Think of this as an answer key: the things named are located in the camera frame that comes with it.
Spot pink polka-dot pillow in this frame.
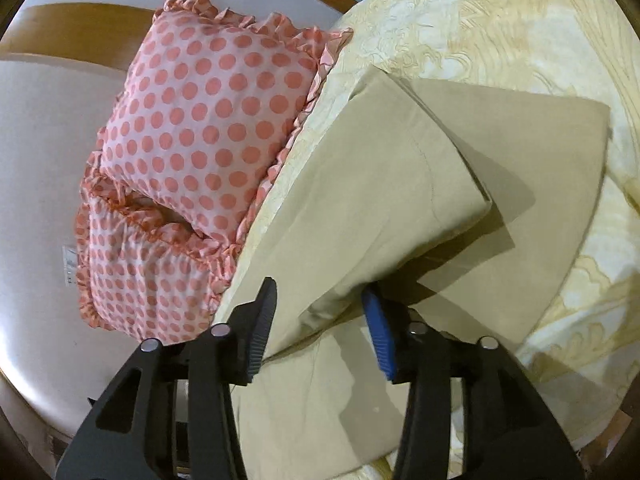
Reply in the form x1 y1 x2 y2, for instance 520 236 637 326
76 194 239 344
98 0 352 244

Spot right pink polka-dot pillow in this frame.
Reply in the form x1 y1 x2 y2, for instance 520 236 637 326
98 0 352 244

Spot left pink polka-dot pillow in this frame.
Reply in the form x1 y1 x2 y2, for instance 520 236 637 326
76 194 239 344

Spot yellow patterned bed mattress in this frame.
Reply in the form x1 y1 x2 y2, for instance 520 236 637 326
222 0 639 479

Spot beige khaki pants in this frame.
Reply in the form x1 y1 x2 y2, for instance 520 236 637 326
218 67 611 479

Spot white wall socket plate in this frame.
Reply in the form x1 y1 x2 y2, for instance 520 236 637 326
62 246 78 286

